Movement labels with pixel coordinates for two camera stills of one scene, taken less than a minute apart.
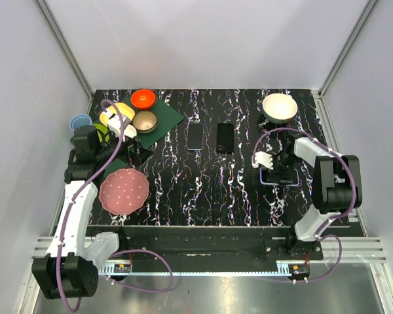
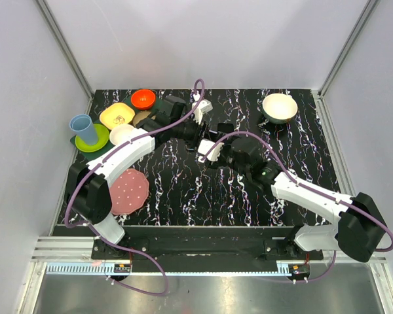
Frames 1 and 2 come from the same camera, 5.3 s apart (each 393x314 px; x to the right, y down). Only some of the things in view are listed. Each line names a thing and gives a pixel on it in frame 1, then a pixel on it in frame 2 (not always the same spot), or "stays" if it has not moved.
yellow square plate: x=125 y=109 stays
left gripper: x=133 y=152 to x=200 y=134
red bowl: x=143 y=99 stays
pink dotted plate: x=124 y=191 stays
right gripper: x=275 y=156 to x=219 y=163
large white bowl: x=279 y=108 stays
